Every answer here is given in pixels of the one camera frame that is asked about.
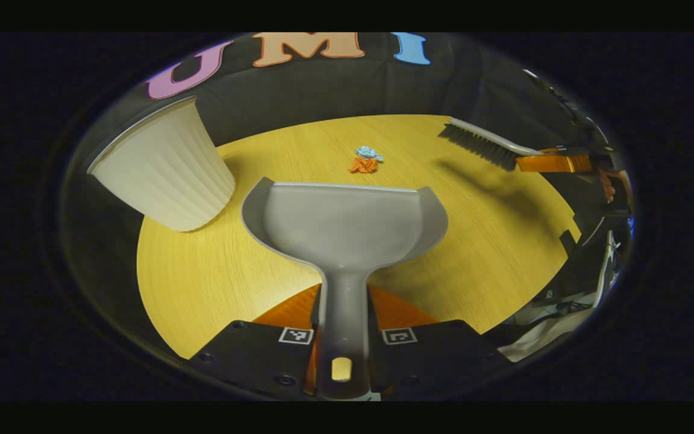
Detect grey plastic dustpan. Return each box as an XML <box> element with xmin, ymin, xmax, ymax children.
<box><xmin>240</xmin><ymin>177</ymin><xmax>449</xmax><ymax>400</ymax></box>

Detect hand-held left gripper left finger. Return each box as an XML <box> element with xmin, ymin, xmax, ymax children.
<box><xmin>189</xmin><ymin>283</ymin><xmax>322</xmax><ymax>398</ymax></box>

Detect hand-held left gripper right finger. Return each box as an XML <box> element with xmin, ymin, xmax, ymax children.
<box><xmin>368</xmin><ymin>283</ymin><xmax>510</xmax><ymax>400</ymax></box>

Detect black backdrop cloth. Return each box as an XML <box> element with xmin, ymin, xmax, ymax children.
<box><xmin>61</xmin><ymin>33</ymin><xmax>601</xmax><ymax>356</ymax></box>

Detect pale crumpled sheet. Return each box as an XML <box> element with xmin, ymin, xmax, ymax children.
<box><xmin>498</xmin><ymin>295</ymin><xmax>601</xmax><ymax>362</ymax></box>

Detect small grey broom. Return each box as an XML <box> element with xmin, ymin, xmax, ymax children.
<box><xmin>439</xmin><ymin>118</ymin><xmax>543</xmax><ymax>171</ymax></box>

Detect white ribbed garbage bin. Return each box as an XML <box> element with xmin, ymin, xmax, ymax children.
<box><xmin>86</xmin><ymin>96</ymin><xmax>236</xmax><ymax>233</ymax></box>

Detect wooden desktop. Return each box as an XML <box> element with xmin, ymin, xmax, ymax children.
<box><xmin>136</xmin><ymin>115</ymin><xmax>583</xmax><ymax>360</ymax></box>

